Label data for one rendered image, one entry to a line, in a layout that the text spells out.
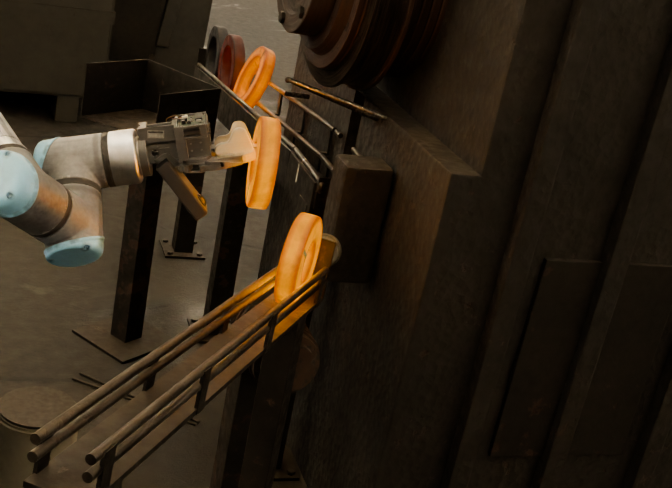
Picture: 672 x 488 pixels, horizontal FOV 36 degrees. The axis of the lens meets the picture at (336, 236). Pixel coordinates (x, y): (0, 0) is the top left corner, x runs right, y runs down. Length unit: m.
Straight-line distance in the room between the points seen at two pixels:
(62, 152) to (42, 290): 1.38
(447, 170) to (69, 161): 0.62
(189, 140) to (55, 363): 1.13
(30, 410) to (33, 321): 1.34
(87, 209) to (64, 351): 1.14
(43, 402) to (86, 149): 0.41
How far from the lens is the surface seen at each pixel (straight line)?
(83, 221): 1.64
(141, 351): 2.78
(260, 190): 1.68
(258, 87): 2.77
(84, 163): 1.70
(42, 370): 2.67
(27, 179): 1.54
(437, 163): 1.78
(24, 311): 2.94
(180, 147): 1.69
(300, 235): 1.62
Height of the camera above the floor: 1.36
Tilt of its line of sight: 21 degrees down
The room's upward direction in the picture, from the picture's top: 12 degrees clockwise
